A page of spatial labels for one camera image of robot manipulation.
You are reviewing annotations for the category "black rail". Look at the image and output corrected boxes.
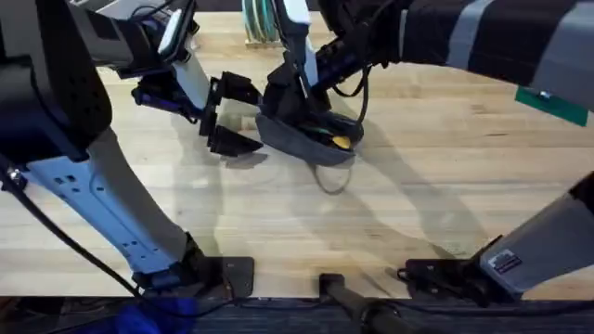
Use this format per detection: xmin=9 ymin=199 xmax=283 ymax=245
xmin=0 ymin=296 xmax=594 ymax=334

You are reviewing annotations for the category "teal coil on wooden base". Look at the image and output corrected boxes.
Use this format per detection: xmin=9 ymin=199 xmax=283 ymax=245
xmin=240 ymin=0 xmax=282 ymax=48

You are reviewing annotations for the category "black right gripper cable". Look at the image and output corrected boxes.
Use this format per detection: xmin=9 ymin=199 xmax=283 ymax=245
xmin=331 ymin=64 xmax=371 ymax=125

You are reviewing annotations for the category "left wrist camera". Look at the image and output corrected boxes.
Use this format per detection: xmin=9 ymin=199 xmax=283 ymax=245
xmin=131 ymin=73 xmax=205 ymax=124

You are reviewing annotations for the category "grey soft zip bag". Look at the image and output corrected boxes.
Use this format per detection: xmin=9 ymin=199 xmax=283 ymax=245
xmin=254 ymin=109 xmax=366 ymax=196

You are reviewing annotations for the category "wrist upright plate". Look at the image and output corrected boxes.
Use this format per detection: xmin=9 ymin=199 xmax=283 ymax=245
xmin=156 ymin=0 xmax=200 ymax=64
xmin=276 ymin=0 xmax=321 ymax=87

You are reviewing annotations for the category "green board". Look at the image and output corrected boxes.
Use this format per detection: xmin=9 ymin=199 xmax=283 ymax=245
xmin=514 ymin=85 xmax=589 ymax=128

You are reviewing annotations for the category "black tube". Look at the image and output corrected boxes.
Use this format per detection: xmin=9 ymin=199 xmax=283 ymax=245
xmin=318 ymin=273 xmax=419 ymax=334

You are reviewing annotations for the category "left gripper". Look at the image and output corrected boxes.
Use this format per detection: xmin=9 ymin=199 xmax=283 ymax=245
xmin=118 ymin=20 xmax=265 ymax=157

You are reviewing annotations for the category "right wrist upright plate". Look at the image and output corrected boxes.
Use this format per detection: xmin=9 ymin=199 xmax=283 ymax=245
xmin=276 ymin=0 xmax=321 ymax=87

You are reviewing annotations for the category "left wrist upright plate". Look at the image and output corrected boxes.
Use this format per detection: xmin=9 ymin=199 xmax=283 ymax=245
xmin=156 ymin=0 xmax=200 ymax=64

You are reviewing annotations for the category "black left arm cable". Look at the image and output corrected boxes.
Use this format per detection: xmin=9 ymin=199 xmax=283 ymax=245
xmin=0 ymin=164 xmax=145 ymax=301

